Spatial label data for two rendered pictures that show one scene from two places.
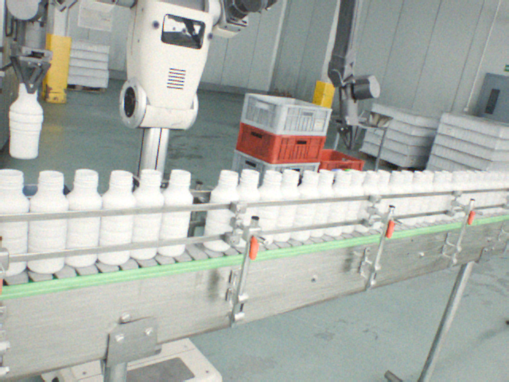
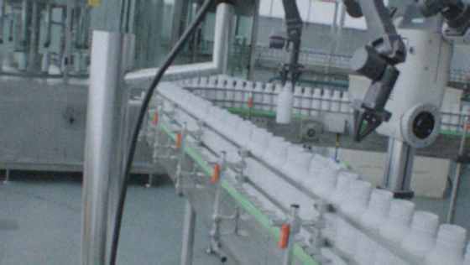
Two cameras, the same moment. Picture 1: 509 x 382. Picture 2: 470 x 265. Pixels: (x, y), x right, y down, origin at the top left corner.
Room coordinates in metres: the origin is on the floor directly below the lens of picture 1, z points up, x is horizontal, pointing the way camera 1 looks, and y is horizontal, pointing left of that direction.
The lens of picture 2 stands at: (1.70, -1.60, 1.38)
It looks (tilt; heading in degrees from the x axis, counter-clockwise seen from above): 9 degrees down; 112
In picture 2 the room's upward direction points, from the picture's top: 6 degrees clockwise
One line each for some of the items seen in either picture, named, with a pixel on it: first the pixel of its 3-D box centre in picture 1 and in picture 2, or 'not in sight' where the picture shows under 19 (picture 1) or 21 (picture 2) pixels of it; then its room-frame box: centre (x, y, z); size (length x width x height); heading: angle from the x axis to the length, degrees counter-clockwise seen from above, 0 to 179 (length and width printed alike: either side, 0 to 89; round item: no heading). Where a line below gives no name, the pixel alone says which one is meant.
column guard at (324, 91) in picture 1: (320, 105); not in sight; (11.27, -1.02, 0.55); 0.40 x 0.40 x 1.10; 42
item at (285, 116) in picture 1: (286, 114); not in sight; (3.67, -0.09, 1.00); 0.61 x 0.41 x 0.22; 139
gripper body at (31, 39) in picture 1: (32, 38); (291, 59); (1.01, 0.55, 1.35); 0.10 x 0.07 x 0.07; 44
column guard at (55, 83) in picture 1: (56, 68); not in sight; (7.79, 3.78, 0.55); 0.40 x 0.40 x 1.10; 42
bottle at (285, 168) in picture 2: (399, 198); (292, 183); (1.36, -0.42, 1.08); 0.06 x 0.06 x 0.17
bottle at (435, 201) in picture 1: (432, 196); (324, 206); (1.47, -0.56, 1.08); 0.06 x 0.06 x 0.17
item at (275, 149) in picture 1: (281, 142); not in sight; (3.68, -0.09, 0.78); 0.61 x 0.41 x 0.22; 138
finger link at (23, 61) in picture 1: (30, 72); (287, 75); (1.01, 0.54, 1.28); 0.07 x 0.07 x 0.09; 44
